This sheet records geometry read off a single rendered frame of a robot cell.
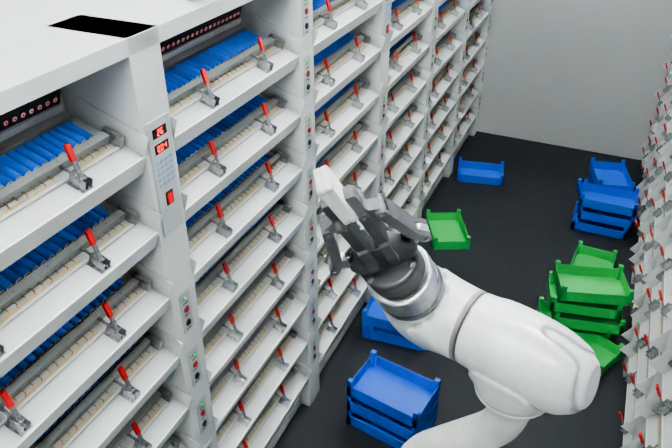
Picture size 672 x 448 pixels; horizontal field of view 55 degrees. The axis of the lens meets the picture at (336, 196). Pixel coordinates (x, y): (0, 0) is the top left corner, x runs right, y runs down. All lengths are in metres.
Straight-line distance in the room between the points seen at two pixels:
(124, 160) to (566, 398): 0.94
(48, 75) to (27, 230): 0.27
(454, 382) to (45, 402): 1.90
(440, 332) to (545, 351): 0.13
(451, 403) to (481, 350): 2.01
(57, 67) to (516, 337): 0.84
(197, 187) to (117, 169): 0.32
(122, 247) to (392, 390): 1.48
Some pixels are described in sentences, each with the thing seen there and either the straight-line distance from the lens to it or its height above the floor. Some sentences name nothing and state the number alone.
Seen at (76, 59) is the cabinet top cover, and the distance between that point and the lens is 1.22.
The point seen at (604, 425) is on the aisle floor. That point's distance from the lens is 2.93.
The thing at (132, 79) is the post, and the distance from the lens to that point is 1.33.
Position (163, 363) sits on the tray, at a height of 0.93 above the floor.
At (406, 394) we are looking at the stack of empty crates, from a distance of 2.63.
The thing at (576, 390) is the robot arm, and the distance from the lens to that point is 0.83.
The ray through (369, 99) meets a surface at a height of 1.12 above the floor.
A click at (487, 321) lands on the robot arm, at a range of 0.84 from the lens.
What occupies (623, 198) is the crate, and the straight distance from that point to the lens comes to 4.11.
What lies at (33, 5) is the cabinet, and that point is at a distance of 1.61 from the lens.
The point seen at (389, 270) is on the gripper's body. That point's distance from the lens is 0.77.
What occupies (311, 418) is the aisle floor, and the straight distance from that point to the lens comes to 2.75.
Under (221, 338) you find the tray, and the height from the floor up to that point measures 0.76.
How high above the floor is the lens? 2.11
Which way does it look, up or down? 31 degrees down
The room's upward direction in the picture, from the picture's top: straight up
